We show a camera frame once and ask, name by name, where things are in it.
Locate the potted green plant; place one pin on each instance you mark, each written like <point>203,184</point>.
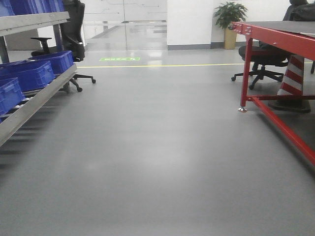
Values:
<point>225,14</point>

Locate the upper left blue bin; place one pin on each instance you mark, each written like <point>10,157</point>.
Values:
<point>24,7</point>

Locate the steel flow rack shelf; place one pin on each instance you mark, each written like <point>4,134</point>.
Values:
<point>20,23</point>

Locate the blue crate far end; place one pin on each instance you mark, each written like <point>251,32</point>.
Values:
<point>60,61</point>

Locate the black backpack on table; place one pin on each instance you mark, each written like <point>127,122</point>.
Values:
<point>304,12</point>

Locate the black office chair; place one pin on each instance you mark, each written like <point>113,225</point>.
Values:
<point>71,37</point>
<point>279,60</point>

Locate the red white traffic cone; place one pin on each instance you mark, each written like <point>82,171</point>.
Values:
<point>292,84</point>

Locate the blue crate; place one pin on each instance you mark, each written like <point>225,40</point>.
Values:
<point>10,94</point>
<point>31,75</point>

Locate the blue crate middle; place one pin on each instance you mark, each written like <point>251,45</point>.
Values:
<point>31,75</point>

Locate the blue crate near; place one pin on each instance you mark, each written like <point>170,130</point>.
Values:
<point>10,94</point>

